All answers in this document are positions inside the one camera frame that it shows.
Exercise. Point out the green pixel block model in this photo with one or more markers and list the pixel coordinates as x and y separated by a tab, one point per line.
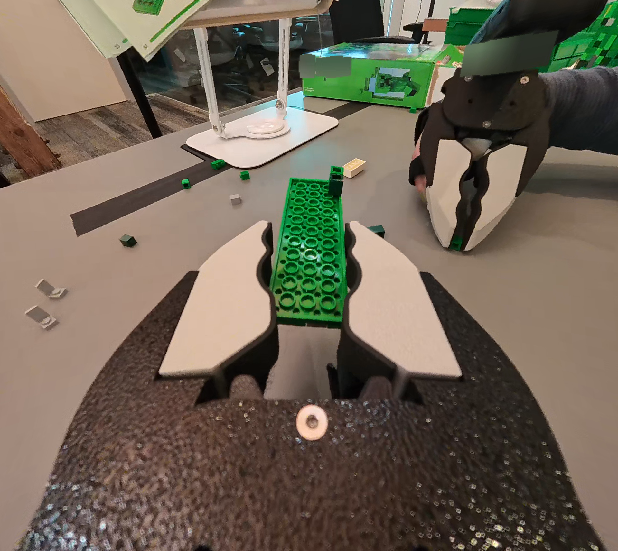
594	34

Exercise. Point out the dark green small brick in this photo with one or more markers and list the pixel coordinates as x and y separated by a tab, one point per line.
128	240
336	186

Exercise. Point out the person's right hand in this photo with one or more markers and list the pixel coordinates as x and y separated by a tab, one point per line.
421	184

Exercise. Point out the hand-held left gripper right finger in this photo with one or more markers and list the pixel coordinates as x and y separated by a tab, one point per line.
400	314

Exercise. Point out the cream two-stud brick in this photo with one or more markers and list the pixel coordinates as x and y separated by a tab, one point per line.
354	166

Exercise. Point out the person's right forearm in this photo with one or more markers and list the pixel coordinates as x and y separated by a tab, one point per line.
584	107

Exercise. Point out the white book stand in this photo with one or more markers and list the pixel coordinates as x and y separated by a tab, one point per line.
289	136

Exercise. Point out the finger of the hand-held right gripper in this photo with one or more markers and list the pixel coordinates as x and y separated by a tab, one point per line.
502	189
446	189

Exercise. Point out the green plastic storage bin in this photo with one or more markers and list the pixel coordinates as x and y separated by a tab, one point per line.
470	13
466	34

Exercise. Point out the grey desk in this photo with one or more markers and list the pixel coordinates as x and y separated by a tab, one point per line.
507	295

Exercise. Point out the green cardboard set box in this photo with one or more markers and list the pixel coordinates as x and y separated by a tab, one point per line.
386	78

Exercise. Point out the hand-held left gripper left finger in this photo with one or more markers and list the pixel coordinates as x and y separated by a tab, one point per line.
222	309

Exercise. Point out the black tape strip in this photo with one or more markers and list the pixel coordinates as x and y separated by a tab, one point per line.
145	196

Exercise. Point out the long dark green brick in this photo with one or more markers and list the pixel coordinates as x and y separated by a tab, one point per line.
376	231

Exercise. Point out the wooden support post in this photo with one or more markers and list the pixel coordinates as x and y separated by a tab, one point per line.
24	136

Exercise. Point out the green studded base plate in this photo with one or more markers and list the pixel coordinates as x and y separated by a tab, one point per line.
309	271

